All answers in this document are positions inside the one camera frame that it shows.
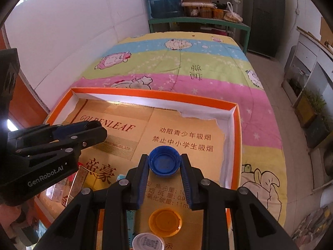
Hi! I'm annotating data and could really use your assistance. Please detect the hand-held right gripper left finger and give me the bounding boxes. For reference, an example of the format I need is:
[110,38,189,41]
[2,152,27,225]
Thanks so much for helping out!
[33,154,150,250]

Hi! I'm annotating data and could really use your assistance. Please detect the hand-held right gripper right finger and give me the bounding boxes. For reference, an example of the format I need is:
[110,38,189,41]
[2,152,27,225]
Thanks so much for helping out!
[180,154,299,250]

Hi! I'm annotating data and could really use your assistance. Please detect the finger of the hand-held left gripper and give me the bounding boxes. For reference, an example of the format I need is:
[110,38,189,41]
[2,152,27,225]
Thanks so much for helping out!
[7,121,101,146]
[14,125,108,159]

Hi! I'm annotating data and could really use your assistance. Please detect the teal lighter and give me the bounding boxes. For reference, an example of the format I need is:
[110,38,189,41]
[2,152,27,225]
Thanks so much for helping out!
[117,174,139,240]

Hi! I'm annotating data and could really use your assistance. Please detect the blue bottle cap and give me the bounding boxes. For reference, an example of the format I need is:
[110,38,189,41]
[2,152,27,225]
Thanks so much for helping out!
[148,146,181,176]

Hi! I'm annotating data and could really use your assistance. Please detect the brown lighter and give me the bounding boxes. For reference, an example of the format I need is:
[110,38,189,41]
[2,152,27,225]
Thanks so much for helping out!
[61,166,90,207]

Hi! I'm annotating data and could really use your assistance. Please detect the plain orange bottle cap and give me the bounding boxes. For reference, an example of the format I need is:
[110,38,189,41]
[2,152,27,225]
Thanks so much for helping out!
[148,208,183,237]

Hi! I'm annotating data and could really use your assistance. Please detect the shallow orange-rimmed cardboard box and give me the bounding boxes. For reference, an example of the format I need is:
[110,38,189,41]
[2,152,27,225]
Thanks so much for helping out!
[34,87,244,250]

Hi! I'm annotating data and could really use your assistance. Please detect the white bottle cap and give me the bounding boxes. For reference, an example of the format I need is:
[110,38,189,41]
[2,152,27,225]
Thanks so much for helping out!
[132,232,165,250]

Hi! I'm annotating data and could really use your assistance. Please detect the cartoon printed blanket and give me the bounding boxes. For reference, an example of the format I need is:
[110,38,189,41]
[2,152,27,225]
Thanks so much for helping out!
[44,30,288,235]

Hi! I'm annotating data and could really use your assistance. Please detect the pile of plastic bags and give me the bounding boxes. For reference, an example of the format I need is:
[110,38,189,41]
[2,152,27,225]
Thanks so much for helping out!
[291,206,333,243]

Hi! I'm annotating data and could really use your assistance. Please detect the potted plant in dark pot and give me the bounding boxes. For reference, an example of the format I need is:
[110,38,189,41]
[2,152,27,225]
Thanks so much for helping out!
[304,115,333,149]

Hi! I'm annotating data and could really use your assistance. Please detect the potted plant in yellow pot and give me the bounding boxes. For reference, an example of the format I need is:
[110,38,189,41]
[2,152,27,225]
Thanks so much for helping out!
[294,89,327,128]

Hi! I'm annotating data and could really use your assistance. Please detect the metal pot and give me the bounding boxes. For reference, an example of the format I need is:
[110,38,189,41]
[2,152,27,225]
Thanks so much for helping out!
[323,148,333,180]

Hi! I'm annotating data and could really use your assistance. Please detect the green table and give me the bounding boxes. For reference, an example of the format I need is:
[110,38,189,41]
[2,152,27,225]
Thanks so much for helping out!
[148,16,251,55]

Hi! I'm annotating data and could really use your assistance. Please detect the plastic bag of food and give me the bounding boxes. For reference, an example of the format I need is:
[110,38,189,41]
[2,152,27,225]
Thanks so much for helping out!
[224,2,244,23]

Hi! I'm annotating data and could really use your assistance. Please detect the white kitchen counter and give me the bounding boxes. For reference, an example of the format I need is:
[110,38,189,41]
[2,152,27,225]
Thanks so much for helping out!
[285,26,333,193]

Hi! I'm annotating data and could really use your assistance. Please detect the dark refrigerator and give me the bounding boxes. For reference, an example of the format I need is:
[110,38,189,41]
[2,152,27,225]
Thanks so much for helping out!
[242,0,286,59]

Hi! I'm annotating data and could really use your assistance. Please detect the red wooden door frame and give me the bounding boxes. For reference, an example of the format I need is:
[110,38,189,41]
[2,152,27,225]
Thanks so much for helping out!
[0,26,51,136]

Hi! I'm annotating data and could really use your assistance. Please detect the cardboard sheet on wall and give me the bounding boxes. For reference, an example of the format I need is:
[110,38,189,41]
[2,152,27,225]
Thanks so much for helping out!
[319,17,333,45]

